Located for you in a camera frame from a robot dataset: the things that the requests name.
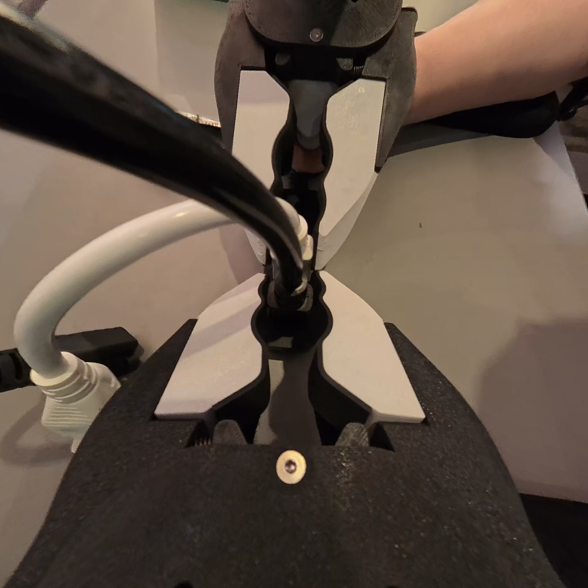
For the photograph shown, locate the person's right forearm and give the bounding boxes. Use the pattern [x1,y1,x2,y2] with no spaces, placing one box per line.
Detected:
[406,0,588,126]

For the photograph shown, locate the black braided cable with plug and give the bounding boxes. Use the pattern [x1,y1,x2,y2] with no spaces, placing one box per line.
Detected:
[177,110,222,130]

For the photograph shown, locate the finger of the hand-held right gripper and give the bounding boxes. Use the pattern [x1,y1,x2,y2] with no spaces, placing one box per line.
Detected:
[315,78,391,270]
[231,69,295,267]

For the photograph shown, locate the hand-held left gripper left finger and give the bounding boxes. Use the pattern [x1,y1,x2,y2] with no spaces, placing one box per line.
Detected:
[154,273,270,420]

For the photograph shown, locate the person's right hand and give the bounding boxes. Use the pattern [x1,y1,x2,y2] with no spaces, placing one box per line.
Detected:
[294,146,322,174]

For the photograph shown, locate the white power cord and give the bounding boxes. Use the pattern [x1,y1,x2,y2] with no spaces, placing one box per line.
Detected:
[14,198,317,453]

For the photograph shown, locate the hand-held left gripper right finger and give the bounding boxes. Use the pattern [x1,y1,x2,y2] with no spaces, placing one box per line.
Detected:
[315,270,426,424]

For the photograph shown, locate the black power cord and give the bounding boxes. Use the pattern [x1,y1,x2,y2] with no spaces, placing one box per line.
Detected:
[0,14,322,395]

